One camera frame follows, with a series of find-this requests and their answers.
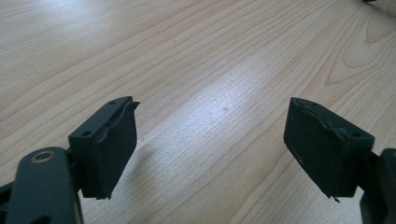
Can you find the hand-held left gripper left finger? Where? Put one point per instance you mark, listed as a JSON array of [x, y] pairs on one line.
[[106, 149]]

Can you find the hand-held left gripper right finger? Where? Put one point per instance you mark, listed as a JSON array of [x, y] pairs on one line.
[[323, 146]]

